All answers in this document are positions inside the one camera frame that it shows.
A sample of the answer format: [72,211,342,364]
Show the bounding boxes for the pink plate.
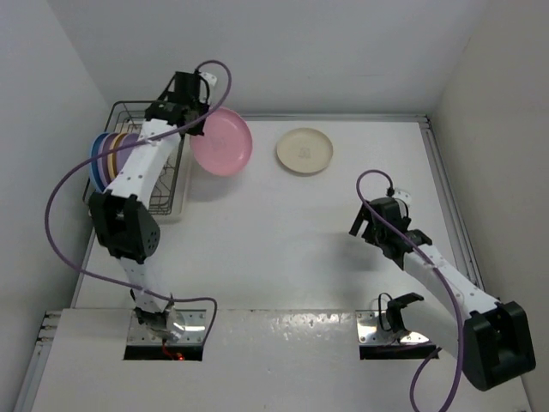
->
[190,107,253,177]

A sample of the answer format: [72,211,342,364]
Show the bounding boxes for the lilac plate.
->
[114,133,139,173]
[97,132,118,188]

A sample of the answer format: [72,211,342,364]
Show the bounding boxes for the cream plate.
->
[275,128,334,175]

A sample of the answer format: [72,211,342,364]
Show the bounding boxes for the orange plate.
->
[107,133,128,182]

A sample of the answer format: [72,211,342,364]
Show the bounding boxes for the blue plate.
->
[89,132,108,193]

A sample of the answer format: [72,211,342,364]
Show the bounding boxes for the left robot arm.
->
[88,71,210,337]

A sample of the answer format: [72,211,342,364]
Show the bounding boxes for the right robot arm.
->
[349,197,536,391]

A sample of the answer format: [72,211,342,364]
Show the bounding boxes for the beige drip tray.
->
[87,123,196,224]

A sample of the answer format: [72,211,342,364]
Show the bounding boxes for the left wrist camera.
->
[199,71,218,88]

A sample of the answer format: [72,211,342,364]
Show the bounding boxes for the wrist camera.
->
[199,71,218,88]
[387,188,412,206]

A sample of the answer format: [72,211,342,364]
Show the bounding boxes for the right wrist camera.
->
[387,188,412,206]

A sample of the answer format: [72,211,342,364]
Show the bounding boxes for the wire dish rack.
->
[82,100,191,221]

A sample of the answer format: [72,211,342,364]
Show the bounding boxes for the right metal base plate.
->
[355,310,431,347]

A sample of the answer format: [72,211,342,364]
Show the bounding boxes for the metal base plate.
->
[126,309,206,347]
[355,310,431,347]

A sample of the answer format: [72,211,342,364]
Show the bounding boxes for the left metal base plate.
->
[126,309,206,347]

